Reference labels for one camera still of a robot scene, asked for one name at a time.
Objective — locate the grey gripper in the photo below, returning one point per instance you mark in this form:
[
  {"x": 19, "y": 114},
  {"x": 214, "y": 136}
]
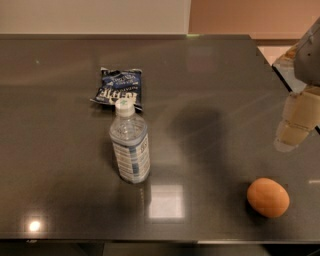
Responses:
[{"x": 309, "y": 61}]

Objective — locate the orange fruit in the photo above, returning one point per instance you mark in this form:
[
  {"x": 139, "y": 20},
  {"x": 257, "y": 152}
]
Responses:
[{"x": 268, "y": 198}]

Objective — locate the clear plastic water bottle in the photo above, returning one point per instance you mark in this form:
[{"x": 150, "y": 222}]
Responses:
[{"x": 129, "y": 136}]

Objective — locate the blue snack bag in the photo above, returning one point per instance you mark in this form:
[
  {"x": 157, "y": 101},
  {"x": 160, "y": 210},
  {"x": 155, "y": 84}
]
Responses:
[{"x": 117, "y": 84}]

